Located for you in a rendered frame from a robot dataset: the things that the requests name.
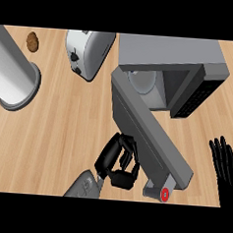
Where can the white paper towel roll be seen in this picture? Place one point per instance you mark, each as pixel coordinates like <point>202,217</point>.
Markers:
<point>10,71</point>

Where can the glass microwave turntable plate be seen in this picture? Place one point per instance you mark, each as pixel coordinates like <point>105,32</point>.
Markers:
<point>142,81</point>

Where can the brown potato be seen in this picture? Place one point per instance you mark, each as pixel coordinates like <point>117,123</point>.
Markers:
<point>32,42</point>

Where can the white toaster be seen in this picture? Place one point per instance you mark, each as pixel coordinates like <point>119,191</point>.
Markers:
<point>90,52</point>

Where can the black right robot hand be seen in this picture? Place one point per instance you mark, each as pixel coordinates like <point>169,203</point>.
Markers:
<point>226,175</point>

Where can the grey microwave door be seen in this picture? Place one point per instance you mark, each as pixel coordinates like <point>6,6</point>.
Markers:
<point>143,130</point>

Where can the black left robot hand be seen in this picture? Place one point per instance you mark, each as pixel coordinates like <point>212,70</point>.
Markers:
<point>110,154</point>

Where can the grey microwave body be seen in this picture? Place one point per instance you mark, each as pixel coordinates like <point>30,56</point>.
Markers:
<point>168,54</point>

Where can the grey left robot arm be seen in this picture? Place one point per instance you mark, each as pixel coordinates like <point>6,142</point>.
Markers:
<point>82,186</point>

